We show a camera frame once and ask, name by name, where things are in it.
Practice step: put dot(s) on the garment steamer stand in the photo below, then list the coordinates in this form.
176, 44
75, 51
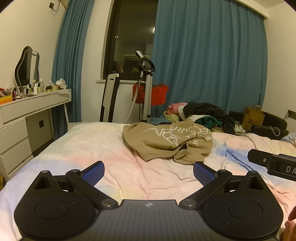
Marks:
146, 92

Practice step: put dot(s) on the orange box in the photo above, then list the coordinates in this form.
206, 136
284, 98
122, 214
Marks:
5, 100

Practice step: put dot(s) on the beige printed t-shirt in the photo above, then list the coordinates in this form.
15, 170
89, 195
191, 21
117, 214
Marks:
161, 139

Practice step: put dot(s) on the black garment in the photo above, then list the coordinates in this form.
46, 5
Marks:
205, 110

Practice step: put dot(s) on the wavy black-framed mirror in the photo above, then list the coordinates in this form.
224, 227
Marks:
25, 69

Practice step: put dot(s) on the black and white chair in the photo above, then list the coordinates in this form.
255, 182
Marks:
111, 92

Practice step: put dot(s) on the white tissue box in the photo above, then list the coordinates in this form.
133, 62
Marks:
61, 83

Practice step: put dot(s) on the pale blue pillow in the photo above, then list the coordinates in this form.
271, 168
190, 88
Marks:
290, 139

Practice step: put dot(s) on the black wall socket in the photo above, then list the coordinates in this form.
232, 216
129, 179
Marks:
41, 124

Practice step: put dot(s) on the yellow-green cloth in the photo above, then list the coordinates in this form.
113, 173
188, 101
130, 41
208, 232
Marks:
171, 117

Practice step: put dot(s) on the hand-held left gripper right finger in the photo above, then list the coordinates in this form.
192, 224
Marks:
203, 173

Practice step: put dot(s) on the pink cloth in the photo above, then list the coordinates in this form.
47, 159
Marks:
174, 107

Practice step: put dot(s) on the dark window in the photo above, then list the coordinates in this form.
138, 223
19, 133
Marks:
129, 34

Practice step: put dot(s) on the row of cosmetic bottles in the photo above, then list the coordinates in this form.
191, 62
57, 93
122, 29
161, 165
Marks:
35, 88

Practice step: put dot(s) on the red bag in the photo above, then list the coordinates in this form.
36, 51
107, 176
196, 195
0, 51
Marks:
159, 95

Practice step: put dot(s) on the wide blue curtain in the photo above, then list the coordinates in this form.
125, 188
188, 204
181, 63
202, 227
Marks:
208, 58

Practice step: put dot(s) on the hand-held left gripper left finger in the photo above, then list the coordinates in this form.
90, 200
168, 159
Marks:
93, 173

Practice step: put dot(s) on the narrow blue curtain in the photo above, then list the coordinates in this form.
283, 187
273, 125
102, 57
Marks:
69, 58

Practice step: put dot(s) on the yellow paper bag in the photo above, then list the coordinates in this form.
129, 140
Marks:
253, 119

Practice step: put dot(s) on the green garment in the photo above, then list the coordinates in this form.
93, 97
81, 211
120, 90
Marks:
208, 122

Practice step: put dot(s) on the person's right hand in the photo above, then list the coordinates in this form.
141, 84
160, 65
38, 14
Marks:
289, 229

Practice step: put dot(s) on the white vanity desk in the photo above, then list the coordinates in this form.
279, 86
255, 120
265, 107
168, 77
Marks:
20, 129

